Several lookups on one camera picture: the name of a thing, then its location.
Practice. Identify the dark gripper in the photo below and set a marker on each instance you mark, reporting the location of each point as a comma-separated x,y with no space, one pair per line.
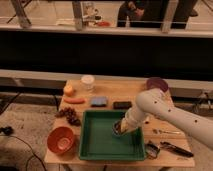
124,127

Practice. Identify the dark green cup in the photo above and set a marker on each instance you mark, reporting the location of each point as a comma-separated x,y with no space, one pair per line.
117,128

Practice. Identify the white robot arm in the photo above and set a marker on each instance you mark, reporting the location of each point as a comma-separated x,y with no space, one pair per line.
152,102

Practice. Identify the green plastic tray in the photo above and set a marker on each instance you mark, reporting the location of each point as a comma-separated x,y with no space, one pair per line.
99,142

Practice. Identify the black rectangular block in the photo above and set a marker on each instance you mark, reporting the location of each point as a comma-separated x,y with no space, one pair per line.
122,105

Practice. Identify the metal fork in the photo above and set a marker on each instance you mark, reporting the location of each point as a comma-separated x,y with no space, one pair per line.
157,131

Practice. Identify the small metal clip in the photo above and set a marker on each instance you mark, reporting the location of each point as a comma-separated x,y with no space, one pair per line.
152,150

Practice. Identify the blue sponge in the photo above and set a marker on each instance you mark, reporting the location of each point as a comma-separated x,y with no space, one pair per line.
98,101

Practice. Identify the wooden table board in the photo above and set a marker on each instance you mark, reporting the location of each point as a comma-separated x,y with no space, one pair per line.
116,90

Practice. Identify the dark red plate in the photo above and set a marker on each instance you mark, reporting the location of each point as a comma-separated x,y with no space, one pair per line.
157,82

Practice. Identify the purple grape bunch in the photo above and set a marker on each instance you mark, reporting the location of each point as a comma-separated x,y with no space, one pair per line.
70,115

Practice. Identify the white plastic cup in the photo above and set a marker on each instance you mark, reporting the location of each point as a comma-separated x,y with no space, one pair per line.
88,81

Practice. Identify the pink sausage toy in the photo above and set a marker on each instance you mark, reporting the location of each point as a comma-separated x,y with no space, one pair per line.
74,100

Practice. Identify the orange bowl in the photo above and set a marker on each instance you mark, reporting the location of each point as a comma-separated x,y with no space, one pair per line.
60,140

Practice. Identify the person in background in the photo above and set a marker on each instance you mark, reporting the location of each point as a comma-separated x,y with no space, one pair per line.
132,11

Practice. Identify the black handled tool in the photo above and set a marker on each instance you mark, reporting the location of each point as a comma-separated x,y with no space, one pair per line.
175,149

